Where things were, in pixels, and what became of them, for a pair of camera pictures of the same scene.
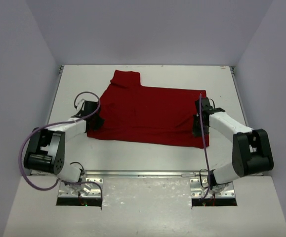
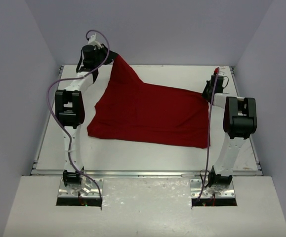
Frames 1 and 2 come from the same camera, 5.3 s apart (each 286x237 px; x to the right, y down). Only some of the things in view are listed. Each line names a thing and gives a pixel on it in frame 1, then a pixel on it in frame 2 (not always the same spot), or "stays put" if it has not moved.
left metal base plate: (85, 190) stays put
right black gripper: (196, 132) → (205, 94)
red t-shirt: (130, 111) stays put
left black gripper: (97, 121) → (109, 57)
